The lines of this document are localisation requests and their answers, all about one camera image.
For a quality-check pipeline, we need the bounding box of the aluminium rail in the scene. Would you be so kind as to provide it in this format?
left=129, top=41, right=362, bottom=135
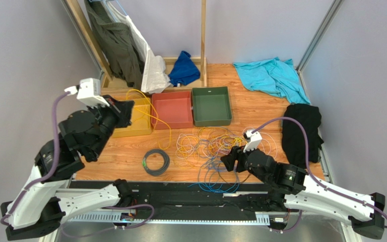
left=59, top=209, right=271, bottom=226

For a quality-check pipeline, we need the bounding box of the olive green garment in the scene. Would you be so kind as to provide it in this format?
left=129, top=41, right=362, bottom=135
left=85, top=1, right=145, bottom=90

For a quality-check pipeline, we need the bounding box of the dark blue cloth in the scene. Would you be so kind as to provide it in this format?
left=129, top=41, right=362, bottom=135
left=168, top=50, right=201, bottom=87

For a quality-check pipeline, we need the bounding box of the black cloth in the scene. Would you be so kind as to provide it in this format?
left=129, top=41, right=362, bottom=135
left=281, top=103, right=325, bottom=168

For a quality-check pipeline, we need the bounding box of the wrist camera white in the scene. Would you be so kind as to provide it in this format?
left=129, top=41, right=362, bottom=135
left=64, top=78, right=109, bottom=108
left=243, top=130, right=262, bottom=153

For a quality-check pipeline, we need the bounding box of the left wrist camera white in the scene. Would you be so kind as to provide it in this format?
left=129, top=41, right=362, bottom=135
left=64, top=78, right=109, bottom=108

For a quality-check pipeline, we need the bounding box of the orange yellow thin cable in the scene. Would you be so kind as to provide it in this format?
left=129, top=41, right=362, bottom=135
left=125, top=89, right=248, bottom=168

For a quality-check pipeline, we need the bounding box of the wooden rack frame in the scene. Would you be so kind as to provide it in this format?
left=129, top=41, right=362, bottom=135
left=63, top=1, right=208, bottom=94

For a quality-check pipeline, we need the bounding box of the red plastic bin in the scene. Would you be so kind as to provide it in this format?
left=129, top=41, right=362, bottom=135
left=151, top=91, right=194, bottom=130

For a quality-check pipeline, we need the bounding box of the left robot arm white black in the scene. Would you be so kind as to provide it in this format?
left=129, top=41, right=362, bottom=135
left=1, top=95, right=135, bottom=241

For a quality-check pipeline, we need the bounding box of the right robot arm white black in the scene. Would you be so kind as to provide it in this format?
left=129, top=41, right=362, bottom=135
left=220, top=146, right=385, bottom=239

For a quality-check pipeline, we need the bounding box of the bright yellow cable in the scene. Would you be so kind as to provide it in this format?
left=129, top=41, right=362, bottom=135
left=213, top=132, right=251, bottom=152

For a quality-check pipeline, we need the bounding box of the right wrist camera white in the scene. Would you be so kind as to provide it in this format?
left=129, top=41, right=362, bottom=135
left=243, top=130, right=262, bottom=153

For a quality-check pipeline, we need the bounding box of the yellow plastic bin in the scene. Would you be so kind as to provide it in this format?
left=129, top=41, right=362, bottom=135
left=112, top=94, right=152, bottom=138

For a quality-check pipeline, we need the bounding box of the green plastic bin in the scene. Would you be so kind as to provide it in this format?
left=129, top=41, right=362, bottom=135
left=191, top=86, right=232, bottom=127

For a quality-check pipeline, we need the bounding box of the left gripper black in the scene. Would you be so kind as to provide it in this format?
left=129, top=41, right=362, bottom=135
left=89, top=94, right=137, bottom=159

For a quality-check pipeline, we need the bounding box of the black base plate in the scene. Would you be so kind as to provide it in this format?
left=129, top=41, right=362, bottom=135
left=69, top=181, right=291, bottom=222

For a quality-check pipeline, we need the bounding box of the grey coiled cable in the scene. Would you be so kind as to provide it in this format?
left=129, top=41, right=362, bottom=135
left=142, top=149, right=171, bottom=177

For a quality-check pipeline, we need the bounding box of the white garment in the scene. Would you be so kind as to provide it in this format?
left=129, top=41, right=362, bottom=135
left=106, top=3, right=171, bottom=94

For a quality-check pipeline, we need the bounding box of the cyan cloth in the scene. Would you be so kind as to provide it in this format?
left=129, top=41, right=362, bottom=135
left=233, top=57, right=311, bottom=104

